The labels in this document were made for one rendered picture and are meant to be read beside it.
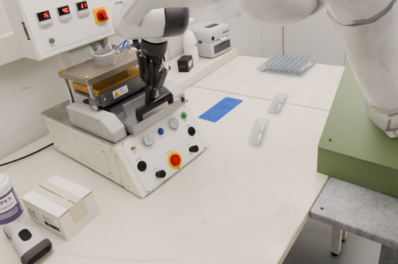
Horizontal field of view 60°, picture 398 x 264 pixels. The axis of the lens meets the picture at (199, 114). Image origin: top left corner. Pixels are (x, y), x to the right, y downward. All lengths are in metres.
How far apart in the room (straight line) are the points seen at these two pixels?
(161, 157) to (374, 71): 0.72
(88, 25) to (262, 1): 0.93
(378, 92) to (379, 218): 0.43
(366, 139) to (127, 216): 0.73
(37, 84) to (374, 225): 1.36
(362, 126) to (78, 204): 0.84
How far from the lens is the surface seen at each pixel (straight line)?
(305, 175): 1.15
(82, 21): 1.33
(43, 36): 1.27
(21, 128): 1.65
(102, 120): 1.08
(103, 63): 1.20
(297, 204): 1.05
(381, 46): 0.67
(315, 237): 1.99
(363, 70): 0.71
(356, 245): 1.99
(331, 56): 3.48
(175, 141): 1.20
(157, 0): 0.68
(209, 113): 1.53
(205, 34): 2.04
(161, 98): 1.12
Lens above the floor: 1.46
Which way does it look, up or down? 28 degrees down
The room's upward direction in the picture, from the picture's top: 8 degrees counter-clockwise
